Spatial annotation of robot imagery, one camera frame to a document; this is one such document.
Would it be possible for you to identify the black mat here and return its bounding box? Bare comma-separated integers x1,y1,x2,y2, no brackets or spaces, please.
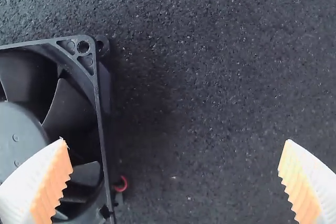
0,0,336,224

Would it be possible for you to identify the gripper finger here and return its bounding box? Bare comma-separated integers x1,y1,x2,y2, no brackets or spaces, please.
0,137,74,224
277,138,336,224

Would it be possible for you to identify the black square fan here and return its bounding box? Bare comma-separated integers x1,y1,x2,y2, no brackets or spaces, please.
0,34,129,224

